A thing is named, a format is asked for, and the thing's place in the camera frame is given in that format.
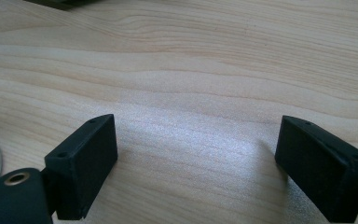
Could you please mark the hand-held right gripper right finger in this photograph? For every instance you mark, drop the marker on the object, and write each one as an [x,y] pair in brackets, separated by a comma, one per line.
[320,174]

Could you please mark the grey hexagonal tray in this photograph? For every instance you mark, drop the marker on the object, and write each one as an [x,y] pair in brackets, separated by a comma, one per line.
[62,3]

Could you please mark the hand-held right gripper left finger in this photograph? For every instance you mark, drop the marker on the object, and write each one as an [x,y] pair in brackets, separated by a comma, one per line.
[80,174]

